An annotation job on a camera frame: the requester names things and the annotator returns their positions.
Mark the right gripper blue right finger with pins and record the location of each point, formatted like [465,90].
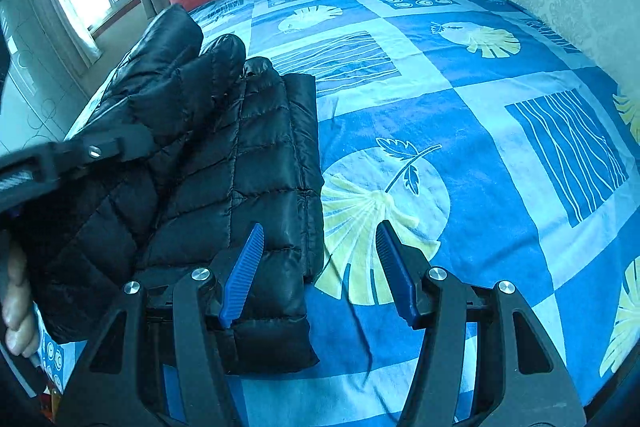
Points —
[403,268]

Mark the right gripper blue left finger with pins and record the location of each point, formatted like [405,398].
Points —
[236,281]

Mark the black quilted puffer jacket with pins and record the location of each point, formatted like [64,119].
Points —
[235,142]

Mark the person's left hand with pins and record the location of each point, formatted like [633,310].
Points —
[18,313]

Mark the white sliding wardrobe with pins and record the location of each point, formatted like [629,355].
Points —
[40,100]

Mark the blue patterned bed sheet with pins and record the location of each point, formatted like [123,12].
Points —
[489,142]

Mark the white sheer curtain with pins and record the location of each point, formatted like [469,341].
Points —
[69,36]

